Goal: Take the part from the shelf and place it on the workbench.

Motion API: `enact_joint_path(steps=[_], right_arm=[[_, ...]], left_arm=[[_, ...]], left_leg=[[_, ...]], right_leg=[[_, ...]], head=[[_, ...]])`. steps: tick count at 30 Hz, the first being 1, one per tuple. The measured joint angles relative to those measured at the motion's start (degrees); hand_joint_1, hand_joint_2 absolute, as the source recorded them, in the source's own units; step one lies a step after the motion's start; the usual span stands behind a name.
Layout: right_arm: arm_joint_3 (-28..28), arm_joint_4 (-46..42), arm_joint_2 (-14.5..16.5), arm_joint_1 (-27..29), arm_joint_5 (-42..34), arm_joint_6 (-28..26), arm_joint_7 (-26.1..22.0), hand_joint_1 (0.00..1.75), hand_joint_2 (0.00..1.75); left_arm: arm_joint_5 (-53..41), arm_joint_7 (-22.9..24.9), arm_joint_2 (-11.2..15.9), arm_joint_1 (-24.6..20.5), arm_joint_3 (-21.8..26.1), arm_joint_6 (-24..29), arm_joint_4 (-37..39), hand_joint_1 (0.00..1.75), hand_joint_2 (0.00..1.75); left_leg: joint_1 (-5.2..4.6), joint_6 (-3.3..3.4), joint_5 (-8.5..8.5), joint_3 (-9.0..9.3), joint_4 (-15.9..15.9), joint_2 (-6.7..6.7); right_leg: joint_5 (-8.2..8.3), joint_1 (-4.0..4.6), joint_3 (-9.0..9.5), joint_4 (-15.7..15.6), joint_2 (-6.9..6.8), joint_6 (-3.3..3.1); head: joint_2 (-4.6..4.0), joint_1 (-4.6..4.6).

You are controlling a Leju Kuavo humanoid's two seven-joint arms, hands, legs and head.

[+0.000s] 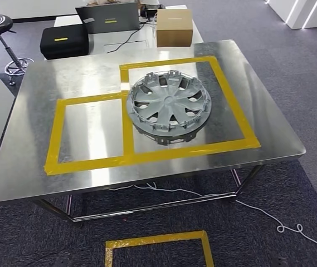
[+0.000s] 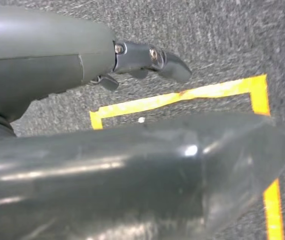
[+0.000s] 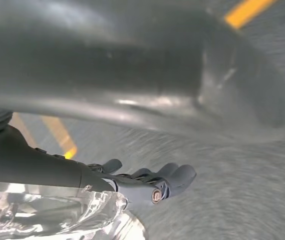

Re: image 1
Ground silver wheel hubcap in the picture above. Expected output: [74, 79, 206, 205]
[126, 70, 212, 134]

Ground stainless steel workbench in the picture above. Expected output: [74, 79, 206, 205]
[0, 39, 306, 224]

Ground yellow tape double-rectangle outline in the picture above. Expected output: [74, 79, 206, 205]
[44, 55, 262, 176]

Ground yellow floor tape square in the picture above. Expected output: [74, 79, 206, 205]
[104, 230, 215, 267]

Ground brown cardboard box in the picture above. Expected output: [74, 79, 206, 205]
[156, 8, 194, 48]

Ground black device box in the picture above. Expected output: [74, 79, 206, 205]
[140, 3, 166, 19]

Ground grey laptop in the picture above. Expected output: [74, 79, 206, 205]
[75, 2, 141, 34]

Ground black hard case yellow label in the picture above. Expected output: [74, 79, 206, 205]
[39, 23, 90, 61]

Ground white lit platform blocks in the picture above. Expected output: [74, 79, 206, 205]
[265, 0, 317, 30]

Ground black laptop cable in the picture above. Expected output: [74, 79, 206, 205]
[107, 18, 156, 54]

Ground white floor cable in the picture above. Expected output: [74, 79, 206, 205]
[0, 152, 317, 256]

